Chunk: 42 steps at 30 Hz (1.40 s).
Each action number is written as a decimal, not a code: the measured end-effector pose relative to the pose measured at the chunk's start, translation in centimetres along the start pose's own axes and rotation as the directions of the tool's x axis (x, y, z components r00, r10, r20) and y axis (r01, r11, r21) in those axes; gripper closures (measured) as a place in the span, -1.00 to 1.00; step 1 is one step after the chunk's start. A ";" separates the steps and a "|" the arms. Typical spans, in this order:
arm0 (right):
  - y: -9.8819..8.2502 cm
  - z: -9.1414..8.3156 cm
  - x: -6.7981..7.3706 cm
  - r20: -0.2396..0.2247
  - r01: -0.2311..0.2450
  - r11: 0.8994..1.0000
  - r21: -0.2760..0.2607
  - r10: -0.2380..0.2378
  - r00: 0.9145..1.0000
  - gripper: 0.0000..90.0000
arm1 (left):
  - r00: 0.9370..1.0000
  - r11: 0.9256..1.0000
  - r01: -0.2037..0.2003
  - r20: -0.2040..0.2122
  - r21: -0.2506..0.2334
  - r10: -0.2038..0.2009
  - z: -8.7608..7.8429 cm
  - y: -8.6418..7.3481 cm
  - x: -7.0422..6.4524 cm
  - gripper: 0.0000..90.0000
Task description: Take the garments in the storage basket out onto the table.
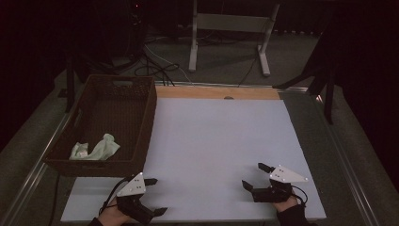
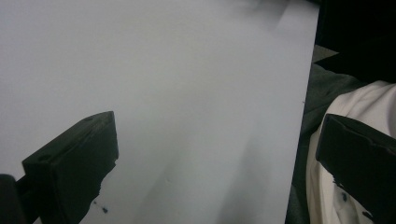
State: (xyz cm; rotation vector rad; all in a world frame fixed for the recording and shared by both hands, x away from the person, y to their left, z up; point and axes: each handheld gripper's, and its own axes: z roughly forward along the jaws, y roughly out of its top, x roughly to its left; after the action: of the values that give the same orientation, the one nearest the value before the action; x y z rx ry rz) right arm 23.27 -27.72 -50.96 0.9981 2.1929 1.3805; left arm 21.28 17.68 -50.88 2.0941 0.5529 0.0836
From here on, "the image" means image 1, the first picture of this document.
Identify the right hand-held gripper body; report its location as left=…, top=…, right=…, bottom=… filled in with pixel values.
left=251, top=165, right=310, bottom=203

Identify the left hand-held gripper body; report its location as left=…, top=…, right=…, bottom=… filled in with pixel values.
left=116, top=171, right=156, bottom=225

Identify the light green cloth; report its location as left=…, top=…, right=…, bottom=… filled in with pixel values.
left=69, top=133, right=121, bottom=162

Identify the brown woven basket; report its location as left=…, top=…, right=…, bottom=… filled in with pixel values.
left=42, top=73, right=158, bottom=178

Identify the person's right hand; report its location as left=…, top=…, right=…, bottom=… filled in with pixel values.
left=271, top=195, right=299, bottom=214

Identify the person's left hand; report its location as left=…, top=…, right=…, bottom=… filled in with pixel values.
left=97, top=198, right=130, bottom=226

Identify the white foam board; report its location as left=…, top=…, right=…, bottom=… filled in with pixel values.
left=60, top=97, right=327, bottom=224

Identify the wooden board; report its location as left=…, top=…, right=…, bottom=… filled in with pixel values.
left=155, top=86, right=281, bottom=101

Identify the black tripod stand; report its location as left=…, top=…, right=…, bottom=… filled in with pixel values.
left=272, top=29, right=338, bottom=125

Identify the black metal stand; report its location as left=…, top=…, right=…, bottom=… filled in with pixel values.
left=57, top=51, right=83, bottom=114

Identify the white metal stand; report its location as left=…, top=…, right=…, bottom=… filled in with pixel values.
left=187, top=0, right=281, bottom=78

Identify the dark equipment rack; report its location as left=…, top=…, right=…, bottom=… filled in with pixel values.
left=124, top=0, right=149, bottom=59

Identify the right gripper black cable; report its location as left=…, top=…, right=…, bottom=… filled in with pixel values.
left=291, top=184, right=310, bottom=207

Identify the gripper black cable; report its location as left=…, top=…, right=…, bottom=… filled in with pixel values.
left=291, top=184, right=310, bottom=207
left=98, top=176, right=134, bottom=217

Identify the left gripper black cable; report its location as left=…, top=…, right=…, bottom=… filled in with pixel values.
left=98, top=176, right=134, bottom=217

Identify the metal rail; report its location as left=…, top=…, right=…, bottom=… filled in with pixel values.
left=0, top=107, right=78, bottom=226
left=154, top=80, right=309, bottom=92
left=312, top=93, right=381, bottom=226

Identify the thin black floor cable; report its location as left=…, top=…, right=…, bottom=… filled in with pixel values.
left=236, top=52, right=262, bottom=88

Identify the black floor cable bundle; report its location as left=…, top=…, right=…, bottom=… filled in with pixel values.
left=134, top=52, right=181, bottom=88

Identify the white floor cable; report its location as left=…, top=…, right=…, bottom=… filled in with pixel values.
left=143, top=42, right=193, bottom=85

